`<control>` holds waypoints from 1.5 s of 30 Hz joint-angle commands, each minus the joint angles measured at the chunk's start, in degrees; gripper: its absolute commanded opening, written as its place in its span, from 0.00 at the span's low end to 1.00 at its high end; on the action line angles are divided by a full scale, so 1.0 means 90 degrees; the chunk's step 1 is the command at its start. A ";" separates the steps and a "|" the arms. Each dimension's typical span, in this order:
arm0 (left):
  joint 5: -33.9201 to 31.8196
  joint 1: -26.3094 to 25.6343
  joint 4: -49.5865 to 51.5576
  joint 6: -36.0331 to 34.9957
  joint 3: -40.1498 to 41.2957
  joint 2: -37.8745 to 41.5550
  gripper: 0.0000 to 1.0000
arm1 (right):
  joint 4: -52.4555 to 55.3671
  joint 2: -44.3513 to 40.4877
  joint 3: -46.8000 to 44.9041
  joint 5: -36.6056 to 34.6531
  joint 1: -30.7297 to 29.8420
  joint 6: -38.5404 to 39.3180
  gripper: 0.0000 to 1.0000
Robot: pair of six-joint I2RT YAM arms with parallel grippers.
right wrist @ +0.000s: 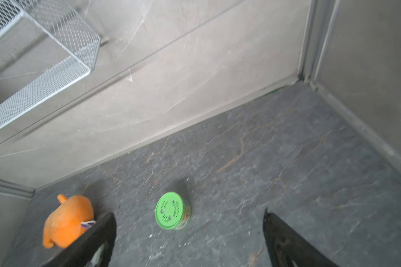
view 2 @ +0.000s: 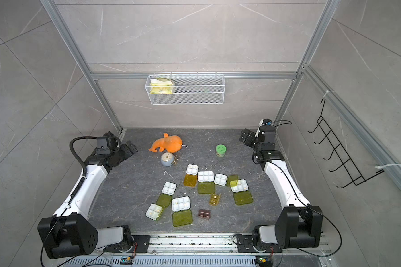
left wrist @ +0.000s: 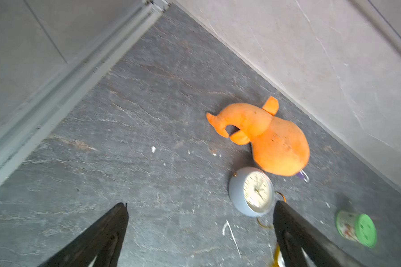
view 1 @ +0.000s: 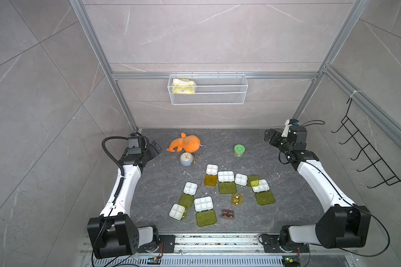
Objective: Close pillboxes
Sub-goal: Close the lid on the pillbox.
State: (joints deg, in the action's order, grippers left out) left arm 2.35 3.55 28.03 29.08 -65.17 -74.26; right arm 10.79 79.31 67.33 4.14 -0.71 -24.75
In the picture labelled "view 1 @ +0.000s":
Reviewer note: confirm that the dark red small pillbox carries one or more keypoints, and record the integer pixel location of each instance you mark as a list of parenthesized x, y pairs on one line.
[(228, 214)]

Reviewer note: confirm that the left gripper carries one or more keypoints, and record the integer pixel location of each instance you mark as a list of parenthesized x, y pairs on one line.
[(155, 146)]

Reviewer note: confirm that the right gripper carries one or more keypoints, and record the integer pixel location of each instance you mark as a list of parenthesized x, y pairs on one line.
[(276, 136)]

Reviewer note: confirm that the metal base rail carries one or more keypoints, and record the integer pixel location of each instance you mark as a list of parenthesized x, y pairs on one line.
[(221, 250)]

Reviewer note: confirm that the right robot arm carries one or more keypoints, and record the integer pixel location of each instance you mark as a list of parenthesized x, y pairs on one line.
[(344, 225)]

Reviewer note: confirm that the amber lid small pillbox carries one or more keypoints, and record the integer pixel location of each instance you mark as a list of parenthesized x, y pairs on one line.
[(211, 177)]

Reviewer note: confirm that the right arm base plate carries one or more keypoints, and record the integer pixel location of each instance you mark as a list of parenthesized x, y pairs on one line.
[(272, 244)]

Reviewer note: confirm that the black wall hook rack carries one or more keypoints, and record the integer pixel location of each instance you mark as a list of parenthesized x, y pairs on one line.
[(368, 151)]

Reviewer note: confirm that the small green pillbox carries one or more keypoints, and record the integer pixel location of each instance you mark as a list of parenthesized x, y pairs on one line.
[(244, 180)]

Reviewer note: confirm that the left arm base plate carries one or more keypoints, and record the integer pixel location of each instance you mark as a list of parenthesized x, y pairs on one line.
[(165, 243)]

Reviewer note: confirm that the front left small pillbox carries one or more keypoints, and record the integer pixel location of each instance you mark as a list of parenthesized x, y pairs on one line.
[(177, 212)]

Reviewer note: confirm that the orange whale toy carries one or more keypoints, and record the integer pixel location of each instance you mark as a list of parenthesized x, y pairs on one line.
[(189, 144)]

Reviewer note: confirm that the white wire wall basket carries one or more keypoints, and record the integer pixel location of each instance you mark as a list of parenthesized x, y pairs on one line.
[(214, 89)]

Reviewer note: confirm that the left green four-cell pillbox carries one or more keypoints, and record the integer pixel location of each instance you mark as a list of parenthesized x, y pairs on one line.
[(189, 191)]

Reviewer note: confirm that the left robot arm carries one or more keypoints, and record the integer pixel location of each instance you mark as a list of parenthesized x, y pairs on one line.
[(113, 234)]

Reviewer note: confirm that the small yellow clear pillbox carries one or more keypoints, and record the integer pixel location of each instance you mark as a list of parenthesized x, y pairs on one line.
[(237, 199)]

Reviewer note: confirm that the green lid six-cell pillbox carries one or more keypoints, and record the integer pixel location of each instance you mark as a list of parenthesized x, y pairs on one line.
[(226, 181)]

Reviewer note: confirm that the green lidded jar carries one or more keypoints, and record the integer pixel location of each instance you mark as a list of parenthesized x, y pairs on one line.
[(239, 150)]

